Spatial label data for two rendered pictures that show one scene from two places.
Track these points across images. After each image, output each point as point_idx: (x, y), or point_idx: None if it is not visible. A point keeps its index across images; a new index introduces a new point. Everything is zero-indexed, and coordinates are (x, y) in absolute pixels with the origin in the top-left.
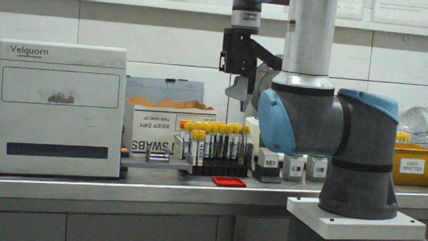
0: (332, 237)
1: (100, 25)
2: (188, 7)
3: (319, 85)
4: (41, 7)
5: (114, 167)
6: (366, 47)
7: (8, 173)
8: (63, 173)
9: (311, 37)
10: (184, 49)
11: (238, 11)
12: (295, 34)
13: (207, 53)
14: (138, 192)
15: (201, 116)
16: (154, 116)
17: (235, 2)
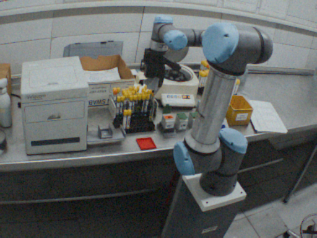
0: (205, 210)
1: (64, 19)
2: (117, 4)
3: (212, 150)
4: (33, 15)
5: (83, 145)
6: (218, 18)
7: (33, 154)
8: (59, 151)
9: (212, 127)
10: (112, 24)
11: (155, 43)
12: (203, 124)
13: (126, 25)
14: (98, 159)
15: (125, 83)
16: (97, 86)
17: (154, 36)
